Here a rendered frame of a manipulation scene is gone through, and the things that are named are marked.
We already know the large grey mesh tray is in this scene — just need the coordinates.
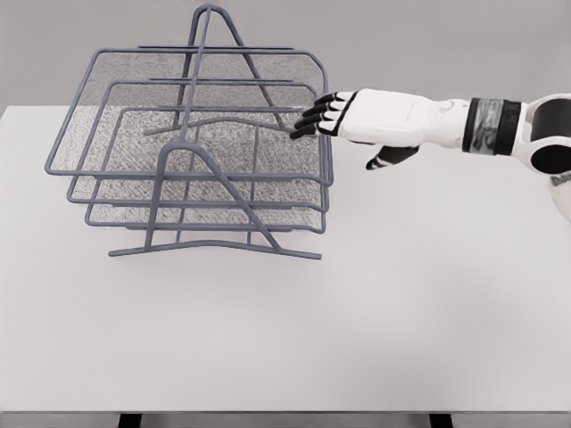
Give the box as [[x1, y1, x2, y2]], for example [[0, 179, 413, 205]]
[[43, 46, 335, 187]]

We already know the grey wire rack frame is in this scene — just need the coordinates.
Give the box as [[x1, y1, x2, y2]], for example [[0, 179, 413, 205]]
[[108, 3, 323, 261]]

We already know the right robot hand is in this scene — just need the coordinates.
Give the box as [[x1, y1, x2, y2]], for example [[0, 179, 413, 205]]
[[288, 87, 430, 172]]

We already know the small grey mesh tray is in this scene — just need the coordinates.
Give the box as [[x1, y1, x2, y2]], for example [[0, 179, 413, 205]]
[[83, 105, 330, 236]]

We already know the medium grey mesh tray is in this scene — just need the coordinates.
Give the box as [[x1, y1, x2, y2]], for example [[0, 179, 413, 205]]
[[65, 78, 334, 212]]

